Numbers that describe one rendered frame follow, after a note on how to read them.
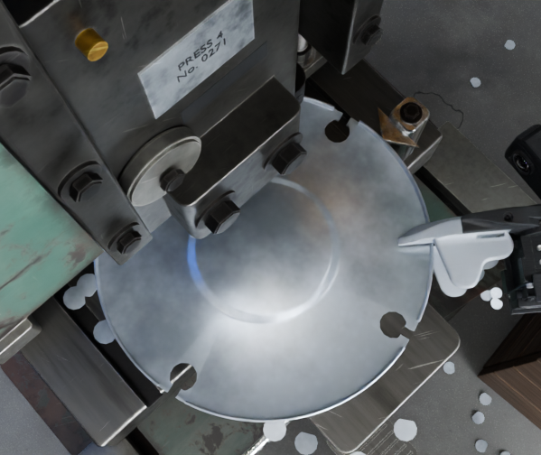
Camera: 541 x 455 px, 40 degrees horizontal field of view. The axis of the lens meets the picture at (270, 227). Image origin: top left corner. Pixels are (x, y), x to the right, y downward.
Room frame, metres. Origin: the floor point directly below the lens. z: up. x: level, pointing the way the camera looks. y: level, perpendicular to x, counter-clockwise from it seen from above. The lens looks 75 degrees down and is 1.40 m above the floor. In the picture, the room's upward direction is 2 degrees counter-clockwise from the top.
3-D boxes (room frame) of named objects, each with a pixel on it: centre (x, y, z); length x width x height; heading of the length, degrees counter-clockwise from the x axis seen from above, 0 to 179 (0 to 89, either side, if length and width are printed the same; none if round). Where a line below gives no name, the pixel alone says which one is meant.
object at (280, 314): (0.15, 0.01, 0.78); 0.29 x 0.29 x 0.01
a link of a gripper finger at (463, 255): (0.14, -0.16, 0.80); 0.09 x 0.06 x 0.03; 93
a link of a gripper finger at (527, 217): (0.16, -0.20, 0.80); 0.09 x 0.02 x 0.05; 93
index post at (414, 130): (0.27, -0.13, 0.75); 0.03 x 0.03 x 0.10; 41
